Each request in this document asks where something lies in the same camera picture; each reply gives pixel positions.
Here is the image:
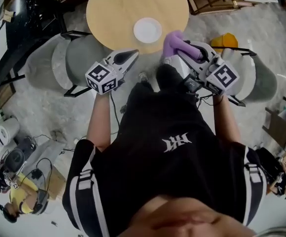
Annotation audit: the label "black helmet device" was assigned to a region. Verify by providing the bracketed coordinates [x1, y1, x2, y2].
[3, 148, 27, 174]

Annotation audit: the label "person's black t-shirt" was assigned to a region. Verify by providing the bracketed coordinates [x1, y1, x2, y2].
[62, 82, 267, 237]

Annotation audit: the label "black desk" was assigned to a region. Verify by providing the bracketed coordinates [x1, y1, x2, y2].
[0, 0, 69, 97]

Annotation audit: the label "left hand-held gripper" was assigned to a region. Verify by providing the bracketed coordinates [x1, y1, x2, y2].
[85, 49, 139, 95]

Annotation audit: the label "black camera box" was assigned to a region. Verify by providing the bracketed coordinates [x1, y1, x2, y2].
[182, 74, 203, 93]

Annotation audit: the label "person's right forearm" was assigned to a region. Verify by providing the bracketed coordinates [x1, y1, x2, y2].
[212, 94, 241, 148]

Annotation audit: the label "person's left forearm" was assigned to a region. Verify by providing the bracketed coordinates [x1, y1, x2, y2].
[86, 91, 119, 152]

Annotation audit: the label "wooden shelf frame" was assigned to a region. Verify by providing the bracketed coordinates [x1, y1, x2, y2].
[184, 0, 253, 16]

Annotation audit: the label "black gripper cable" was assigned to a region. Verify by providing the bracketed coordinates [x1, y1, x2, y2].
[109, 92, 120, 133]

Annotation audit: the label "grey striped shoulder strap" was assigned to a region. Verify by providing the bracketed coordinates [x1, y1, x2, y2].
[243, 147, 267, 227]
[68, 147, 110, 237]

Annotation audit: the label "person's black trousers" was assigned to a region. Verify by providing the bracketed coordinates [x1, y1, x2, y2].
[128, 64, 198, 101]

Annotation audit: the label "person's face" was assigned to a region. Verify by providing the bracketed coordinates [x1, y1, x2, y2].
[127, 195, 257, 237]

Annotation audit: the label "grey upholstered chair black frame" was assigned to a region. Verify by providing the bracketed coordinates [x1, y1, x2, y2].
[24, 30, 110, 98]
[211, 45, 279, 108]

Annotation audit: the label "yellow plastic stool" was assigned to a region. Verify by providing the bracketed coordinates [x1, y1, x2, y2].
[210, 33, 239, 48]

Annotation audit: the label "purple cloth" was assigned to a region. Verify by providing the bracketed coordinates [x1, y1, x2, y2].
[162, 30, 204, 60]

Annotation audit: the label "white cylindrical appliance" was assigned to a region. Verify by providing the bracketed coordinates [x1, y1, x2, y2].
[0, 117, 20, 158]

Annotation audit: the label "white plate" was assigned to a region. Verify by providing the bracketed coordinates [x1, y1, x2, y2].
[133, 17, 163, 43]

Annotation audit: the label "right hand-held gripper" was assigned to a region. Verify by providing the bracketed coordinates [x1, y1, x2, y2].
[177, 40, 240, 96]

